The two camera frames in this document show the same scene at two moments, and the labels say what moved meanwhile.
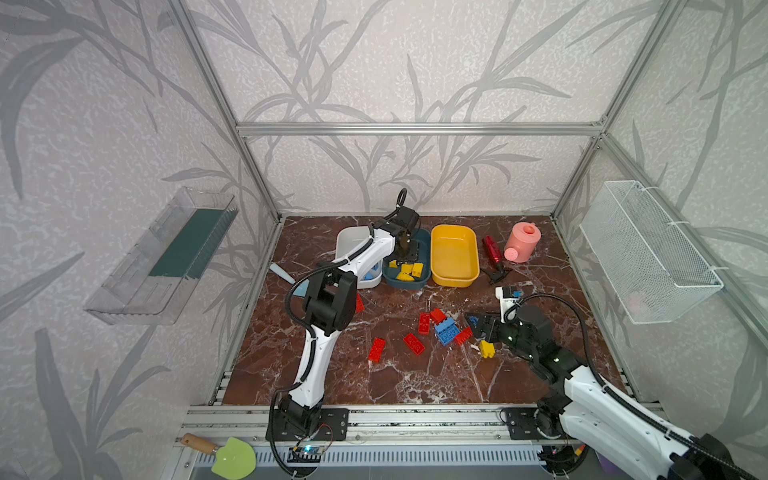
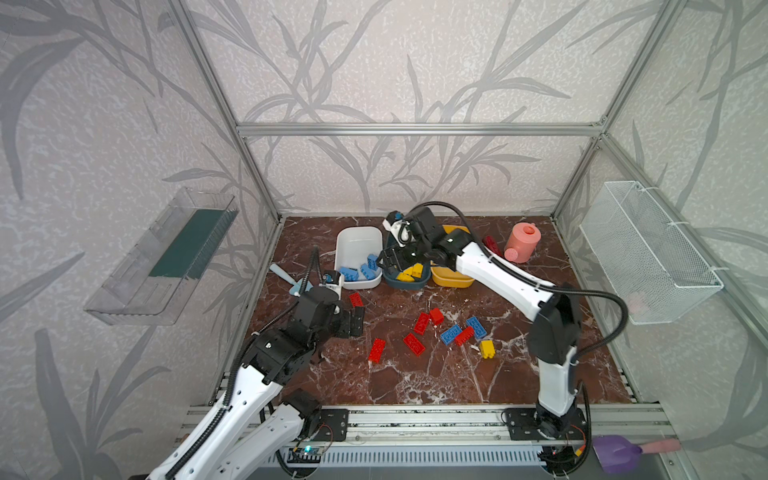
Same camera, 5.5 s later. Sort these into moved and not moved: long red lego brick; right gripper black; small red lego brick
Moved: right gripper black
Not moved: long red lego brick; small red lego brick
